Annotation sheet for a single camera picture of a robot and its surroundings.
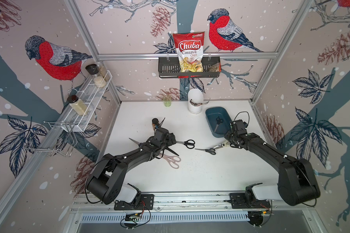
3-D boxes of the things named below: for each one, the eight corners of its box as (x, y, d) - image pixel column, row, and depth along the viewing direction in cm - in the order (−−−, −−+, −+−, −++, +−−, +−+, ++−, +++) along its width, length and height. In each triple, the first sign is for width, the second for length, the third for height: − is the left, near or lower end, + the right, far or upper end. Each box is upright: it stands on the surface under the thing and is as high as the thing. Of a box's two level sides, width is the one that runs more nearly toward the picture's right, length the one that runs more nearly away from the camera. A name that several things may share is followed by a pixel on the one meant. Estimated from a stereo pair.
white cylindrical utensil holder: (187, 113, 115) (188, 98, 102) (187, 103, 122) (188, 88, 109) (201, 113, 115) (204, 98, 102) (200, 103, 122) (202, 88, 109)
